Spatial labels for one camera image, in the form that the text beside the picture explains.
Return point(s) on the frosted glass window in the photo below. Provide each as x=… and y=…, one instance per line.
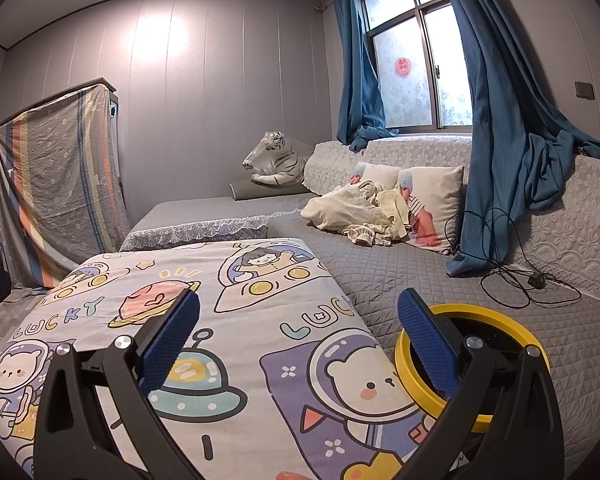
x=405, y=20

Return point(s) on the small baby print pillow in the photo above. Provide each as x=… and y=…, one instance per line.
x=380, y=175

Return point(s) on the red window sticker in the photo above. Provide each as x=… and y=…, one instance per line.
x=402, y=67

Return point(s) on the large baby print pillow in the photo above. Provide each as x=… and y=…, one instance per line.
x=442, y=200

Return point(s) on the long blue curtain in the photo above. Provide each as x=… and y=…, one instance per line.
x=495, y=125

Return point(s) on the grey lace trimmed bed cover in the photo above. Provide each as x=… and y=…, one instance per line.
x=190, y=210

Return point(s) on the short blue curtain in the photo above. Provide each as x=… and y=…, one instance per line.
x=355, y=70

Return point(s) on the striped cloth cover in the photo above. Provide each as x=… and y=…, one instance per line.
x=60, y=175

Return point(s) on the grey bolster pillow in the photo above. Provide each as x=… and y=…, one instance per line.
x=245, y=190

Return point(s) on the grey wall switch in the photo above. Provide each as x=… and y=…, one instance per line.
x=584, y=90

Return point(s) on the cream blanket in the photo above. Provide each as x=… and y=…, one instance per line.
x=340, y=210

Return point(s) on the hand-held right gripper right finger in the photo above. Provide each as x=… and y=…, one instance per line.
x=427, y=345

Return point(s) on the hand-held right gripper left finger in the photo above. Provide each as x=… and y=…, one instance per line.
x=169, y=345

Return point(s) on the white tiger plush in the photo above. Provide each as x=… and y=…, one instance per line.
x=280, y=160

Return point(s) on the cartoon printed blanket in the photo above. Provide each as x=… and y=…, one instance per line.
x=240, y=310

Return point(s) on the yellow rimmed bin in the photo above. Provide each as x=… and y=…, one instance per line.
x=485, y=311

